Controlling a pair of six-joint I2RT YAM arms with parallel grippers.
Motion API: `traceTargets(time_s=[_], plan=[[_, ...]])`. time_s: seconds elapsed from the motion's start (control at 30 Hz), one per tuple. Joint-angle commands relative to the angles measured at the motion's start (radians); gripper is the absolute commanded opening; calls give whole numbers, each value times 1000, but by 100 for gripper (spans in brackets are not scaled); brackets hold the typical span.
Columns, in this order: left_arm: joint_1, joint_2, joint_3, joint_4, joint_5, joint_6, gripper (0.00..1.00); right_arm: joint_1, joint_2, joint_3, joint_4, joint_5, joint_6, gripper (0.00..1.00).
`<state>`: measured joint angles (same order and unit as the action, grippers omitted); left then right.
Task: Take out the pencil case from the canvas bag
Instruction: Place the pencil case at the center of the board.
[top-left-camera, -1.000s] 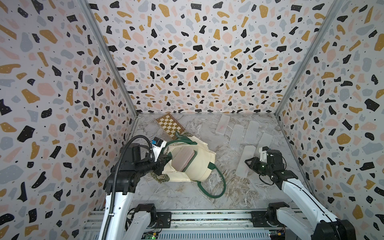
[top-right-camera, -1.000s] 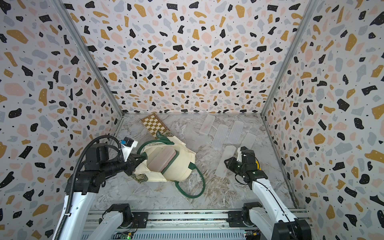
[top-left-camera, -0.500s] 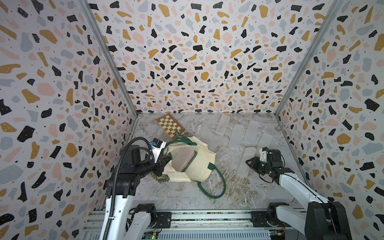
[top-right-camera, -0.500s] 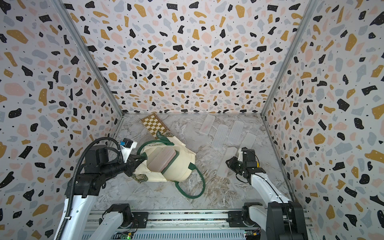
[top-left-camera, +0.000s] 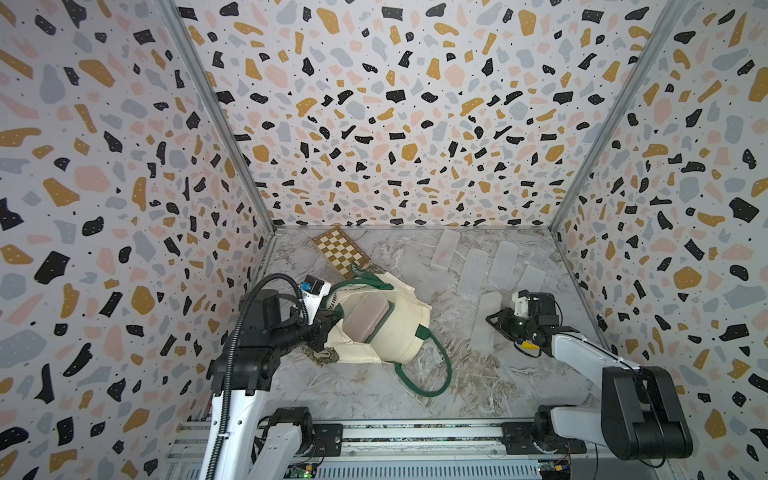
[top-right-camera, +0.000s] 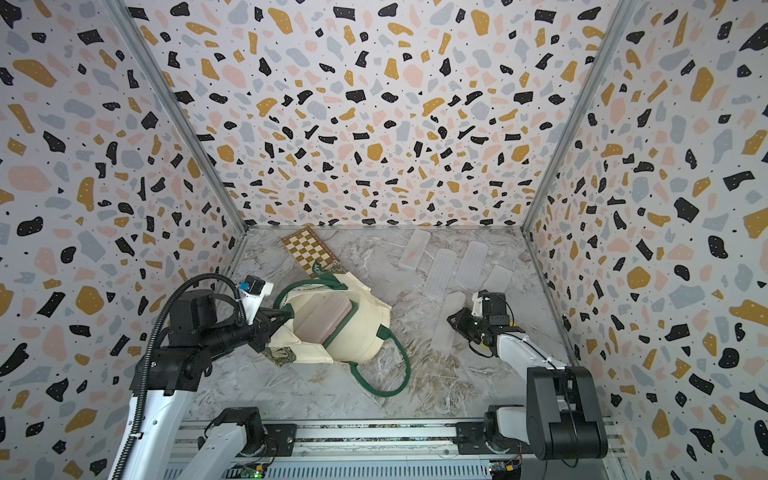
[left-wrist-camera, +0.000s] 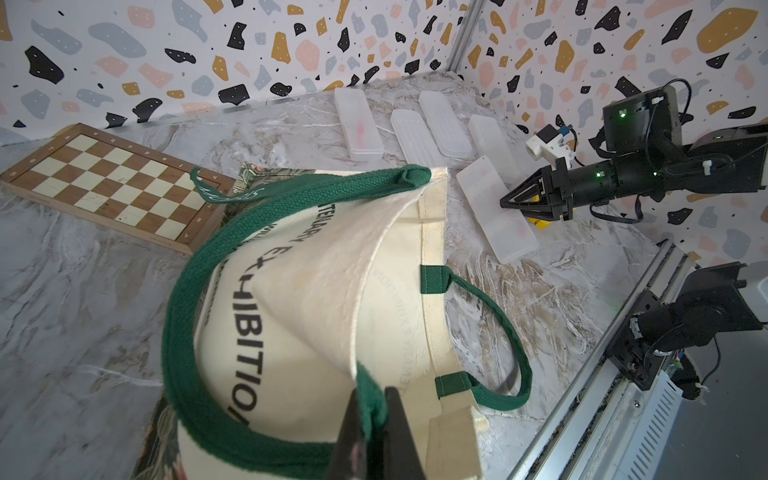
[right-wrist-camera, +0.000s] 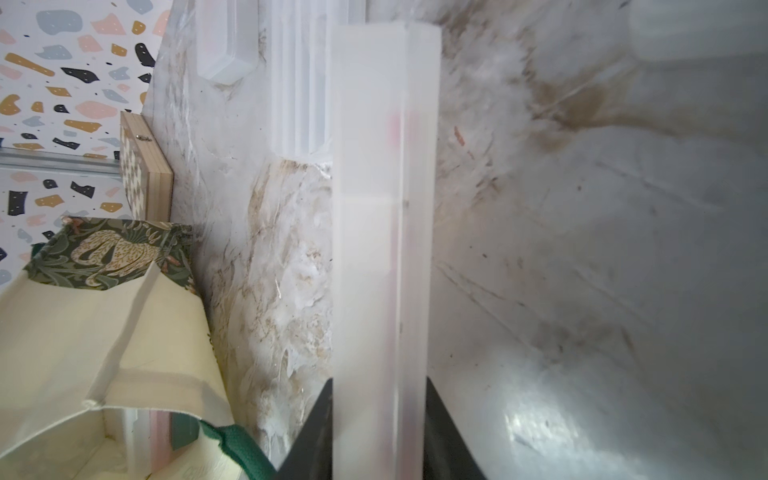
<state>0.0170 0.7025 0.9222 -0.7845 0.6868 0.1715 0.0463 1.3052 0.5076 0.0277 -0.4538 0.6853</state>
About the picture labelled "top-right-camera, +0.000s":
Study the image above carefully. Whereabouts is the pink translucent case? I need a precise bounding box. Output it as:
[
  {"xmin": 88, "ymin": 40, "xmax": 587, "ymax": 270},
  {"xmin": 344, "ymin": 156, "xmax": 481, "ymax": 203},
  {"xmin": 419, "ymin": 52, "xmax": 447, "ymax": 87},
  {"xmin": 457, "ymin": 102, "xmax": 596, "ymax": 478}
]
[{"xmin": 294, "ymin": 293, "xmax": 353, "ymax": 344}]

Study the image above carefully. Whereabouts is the cream canvas tote bag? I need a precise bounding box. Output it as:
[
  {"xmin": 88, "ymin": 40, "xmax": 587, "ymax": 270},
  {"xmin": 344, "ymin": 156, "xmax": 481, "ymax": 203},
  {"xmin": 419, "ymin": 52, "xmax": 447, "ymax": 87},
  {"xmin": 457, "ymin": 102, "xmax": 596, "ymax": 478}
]
[{"xmin": 266, "ymin": 273, "xmax": 412, "ymax": 398}]

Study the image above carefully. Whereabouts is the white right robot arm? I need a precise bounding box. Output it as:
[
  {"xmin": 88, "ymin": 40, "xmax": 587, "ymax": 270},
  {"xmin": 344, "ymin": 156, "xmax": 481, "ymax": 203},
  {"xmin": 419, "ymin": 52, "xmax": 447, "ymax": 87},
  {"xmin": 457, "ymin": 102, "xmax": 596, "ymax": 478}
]
[{"xmin": 446, "ymin": 290, "xmax": 609, "ymax": 464}]

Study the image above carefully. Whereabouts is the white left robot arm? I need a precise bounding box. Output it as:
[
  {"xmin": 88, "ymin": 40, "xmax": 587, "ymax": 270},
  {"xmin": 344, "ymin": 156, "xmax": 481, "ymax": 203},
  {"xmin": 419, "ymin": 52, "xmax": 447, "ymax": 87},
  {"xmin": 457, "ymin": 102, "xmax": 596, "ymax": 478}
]
[{"xmin": 110, "ymin": 312, "xmax": 297, "ymax": 479}]

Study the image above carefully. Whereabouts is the wooden chess board box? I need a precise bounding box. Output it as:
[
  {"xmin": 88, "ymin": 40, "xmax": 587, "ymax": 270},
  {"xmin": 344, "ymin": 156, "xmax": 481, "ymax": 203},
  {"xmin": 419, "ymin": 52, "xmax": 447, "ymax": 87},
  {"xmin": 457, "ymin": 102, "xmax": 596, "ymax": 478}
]
[{"xmin": 281, "ymin": 226, "xmax": 346, "ymax": 278}]

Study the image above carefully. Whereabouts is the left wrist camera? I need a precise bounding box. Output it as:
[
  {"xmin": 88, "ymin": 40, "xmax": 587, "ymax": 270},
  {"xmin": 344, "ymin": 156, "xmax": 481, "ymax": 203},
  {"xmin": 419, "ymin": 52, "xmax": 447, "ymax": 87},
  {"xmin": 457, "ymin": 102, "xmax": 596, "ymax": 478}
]
[{"xmin": 239, "ymin": 275, "xmax": 274, "ymax": 325}]

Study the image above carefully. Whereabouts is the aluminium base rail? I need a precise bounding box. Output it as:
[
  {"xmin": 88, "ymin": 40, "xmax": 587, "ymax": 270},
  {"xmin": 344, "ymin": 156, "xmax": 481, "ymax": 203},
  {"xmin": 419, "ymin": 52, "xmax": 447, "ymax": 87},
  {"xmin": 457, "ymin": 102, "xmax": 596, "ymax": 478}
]
[{"xmin": 173, "ymin": 418, "xmax": 625, "ymax": 480}]

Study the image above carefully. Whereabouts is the black corrugated cable conduit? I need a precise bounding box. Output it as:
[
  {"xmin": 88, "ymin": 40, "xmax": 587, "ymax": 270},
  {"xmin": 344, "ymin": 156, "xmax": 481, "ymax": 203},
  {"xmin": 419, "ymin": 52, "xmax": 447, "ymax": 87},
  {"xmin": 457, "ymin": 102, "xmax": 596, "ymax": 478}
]
[{"xmin": 110, "ymin": 272, "xmax": 247, "ymax": 480}]

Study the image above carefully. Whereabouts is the aluminium corner post left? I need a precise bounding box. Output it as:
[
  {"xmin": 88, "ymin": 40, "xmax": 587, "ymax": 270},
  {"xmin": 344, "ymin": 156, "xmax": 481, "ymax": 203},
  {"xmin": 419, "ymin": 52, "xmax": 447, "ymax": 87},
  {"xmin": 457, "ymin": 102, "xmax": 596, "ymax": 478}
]
[{"xmin": 103, "ymin": 1, "xmax": 247, "ymax": 236}]

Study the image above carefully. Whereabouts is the aluminium corner post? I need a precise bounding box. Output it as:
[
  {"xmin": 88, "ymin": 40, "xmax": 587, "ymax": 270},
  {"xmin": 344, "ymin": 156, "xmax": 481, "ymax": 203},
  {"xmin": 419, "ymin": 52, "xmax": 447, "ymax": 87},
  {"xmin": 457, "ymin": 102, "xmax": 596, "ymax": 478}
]
[
  {"xmin": 521, "ymin": 0, "xmax": 637, "ymax": 235},
  {"xmin": 103, "ymin": 1, "xmax": 247, "ymax": 236}
]

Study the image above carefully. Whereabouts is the aluminium corner post right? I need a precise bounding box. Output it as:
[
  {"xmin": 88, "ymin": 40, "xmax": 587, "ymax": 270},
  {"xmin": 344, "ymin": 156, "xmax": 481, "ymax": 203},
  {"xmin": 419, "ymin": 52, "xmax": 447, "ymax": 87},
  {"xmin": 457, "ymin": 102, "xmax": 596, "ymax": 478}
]
[{"xmin": 521, "ymin": 0, "xmax": 637, "ymax": 235}]

